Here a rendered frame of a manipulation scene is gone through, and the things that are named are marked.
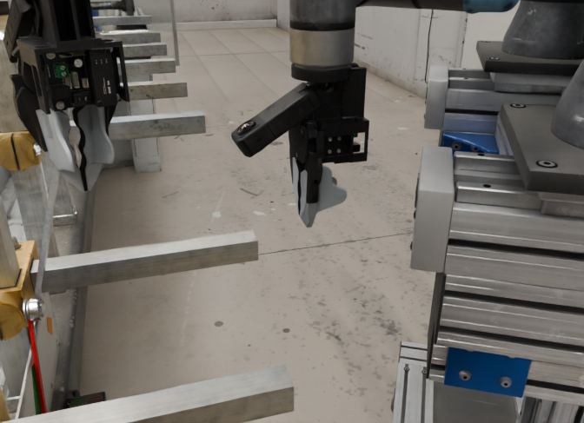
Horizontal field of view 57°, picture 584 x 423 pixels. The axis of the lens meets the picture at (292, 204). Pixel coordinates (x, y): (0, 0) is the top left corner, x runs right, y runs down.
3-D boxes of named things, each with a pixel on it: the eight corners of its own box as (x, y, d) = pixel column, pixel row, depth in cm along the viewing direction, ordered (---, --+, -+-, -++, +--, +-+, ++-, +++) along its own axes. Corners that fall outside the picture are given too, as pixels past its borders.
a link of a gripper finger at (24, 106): (28, 155, 50) (7, 58, 46) (24, 150, 51) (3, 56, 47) (80, 145, 53) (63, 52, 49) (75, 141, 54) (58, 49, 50)
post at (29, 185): (72, 317, 94) (11, 29, 73) (70, 329, 91) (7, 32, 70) (50, 320, 93) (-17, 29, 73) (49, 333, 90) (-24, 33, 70)
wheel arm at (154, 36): (160, 41, 177) (159, 31, 176) (161, 42, 175) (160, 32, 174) (40, 45, 168) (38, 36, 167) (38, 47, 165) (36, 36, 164)
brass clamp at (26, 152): (52, 140, 88) (46, 109, 86) (43, 169, 76) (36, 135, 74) (10, 143, 86) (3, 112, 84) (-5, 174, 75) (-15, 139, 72)
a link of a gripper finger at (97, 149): (101, 206, 51) (84, 110, 47) (81, 186, 56) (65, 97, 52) (132, 198, 53) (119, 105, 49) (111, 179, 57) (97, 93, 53)
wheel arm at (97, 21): (151, 23, 221) (150, 13, 220) (152, 23, 218) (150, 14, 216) (18, 27, 208) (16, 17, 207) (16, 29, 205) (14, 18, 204)
